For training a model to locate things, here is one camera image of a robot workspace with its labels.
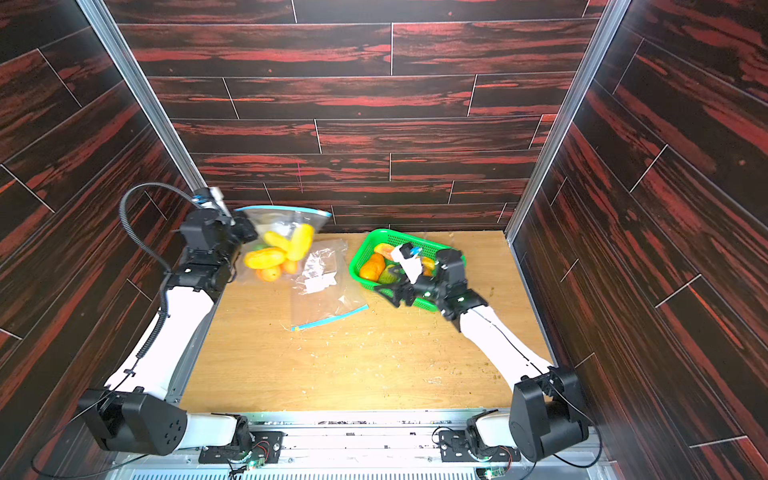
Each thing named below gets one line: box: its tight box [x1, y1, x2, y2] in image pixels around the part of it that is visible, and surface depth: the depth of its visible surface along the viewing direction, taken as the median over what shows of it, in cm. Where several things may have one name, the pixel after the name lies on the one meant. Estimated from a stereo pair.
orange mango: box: [359, 253, 385, 282], surface depth 105 cm
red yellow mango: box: [374, 243, 394, 260], surface depth 113 cm
